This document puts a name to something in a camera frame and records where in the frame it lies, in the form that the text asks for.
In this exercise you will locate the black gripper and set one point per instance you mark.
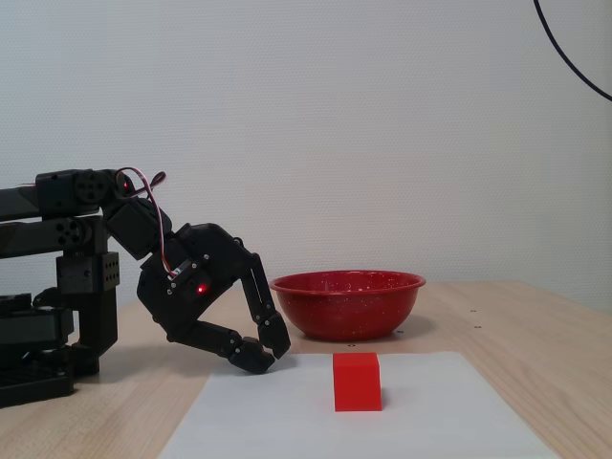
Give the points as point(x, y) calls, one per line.
point(210, 268)

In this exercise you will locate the red cube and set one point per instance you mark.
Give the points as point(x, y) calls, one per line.
point(356, 385)

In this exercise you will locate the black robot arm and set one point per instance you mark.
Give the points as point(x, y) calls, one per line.
point(52, 193)

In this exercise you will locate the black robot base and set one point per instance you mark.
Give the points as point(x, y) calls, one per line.
point(33, 325)

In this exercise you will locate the red speckled bowl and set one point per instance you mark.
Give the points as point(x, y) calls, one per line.
point(349, 311)

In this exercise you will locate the white paper sheet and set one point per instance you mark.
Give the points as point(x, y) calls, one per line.
point(296, 421)

